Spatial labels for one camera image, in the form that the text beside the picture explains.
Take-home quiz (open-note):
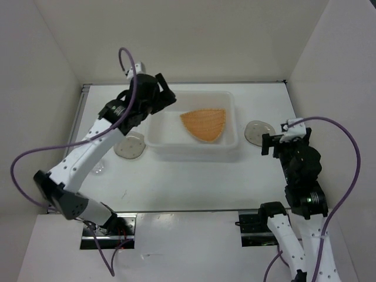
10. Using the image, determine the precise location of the clear glass cup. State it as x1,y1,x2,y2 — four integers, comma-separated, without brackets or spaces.
91,160,105,174

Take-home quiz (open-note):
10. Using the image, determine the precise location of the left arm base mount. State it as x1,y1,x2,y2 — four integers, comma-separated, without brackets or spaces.
80,213,137,250

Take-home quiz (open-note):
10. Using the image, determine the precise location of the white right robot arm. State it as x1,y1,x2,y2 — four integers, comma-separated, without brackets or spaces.
244,119,341,281

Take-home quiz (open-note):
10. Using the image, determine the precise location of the orange woven pattern plate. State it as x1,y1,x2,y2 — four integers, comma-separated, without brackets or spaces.
180,109,226,143

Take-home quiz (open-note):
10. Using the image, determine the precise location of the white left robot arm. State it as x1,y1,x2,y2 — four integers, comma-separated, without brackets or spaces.
33,73,176,235

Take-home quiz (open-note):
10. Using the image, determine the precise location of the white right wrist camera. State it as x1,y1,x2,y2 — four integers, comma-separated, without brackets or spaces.
280,118,306,143

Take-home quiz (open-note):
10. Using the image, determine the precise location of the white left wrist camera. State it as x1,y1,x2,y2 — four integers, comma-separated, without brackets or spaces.
124,62,146,81

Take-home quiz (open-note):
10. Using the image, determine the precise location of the smoky glass plate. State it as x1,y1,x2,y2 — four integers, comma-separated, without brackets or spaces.
113,132,146,160
244,120,276,147

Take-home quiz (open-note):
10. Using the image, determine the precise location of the translucent white plastic bin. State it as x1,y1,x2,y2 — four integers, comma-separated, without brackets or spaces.
145,91,239,162

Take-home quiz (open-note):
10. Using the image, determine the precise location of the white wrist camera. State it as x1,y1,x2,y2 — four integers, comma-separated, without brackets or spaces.
124,62,146,81
280,118,306,143

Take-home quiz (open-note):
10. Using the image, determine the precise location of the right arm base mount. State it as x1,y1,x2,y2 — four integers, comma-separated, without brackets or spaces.
235,209,278,247

